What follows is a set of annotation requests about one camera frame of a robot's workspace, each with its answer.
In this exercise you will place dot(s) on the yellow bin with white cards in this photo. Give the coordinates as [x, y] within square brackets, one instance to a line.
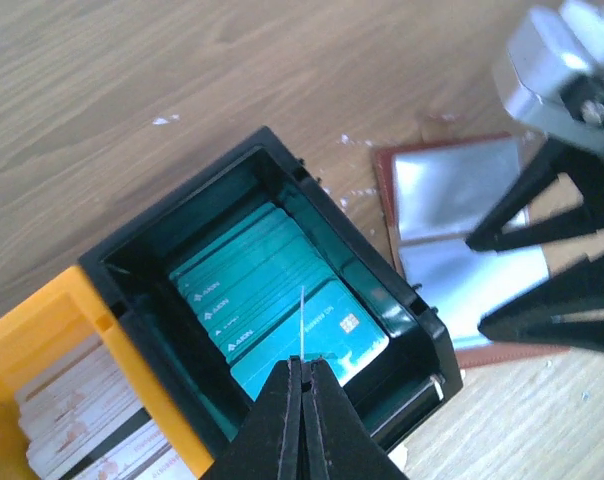
[50, 323]

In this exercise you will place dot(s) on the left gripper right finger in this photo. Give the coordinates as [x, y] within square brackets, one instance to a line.
[334, 442]

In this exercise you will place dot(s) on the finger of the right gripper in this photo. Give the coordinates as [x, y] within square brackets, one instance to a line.
[566, 310]

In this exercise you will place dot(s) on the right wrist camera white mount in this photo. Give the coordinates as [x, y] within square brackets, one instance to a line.
[548, 52]

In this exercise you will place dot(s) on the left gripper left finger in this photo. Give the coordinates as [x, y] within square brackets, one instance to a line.
[267, 445]

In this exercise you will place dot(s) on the black bin with teal cards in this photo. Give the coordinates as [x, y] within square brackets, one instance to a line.
[411, 379]

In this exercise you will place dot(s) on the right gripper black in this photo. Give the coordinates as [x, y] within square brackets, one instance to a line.
[580, 156]

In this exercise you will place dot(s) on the brown leather card holder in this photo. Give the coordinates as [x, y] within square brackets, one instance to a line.
[433, 195]

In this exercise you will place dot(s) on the teal credit card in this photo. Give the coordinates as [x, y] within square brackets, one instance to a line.
[302, 331]

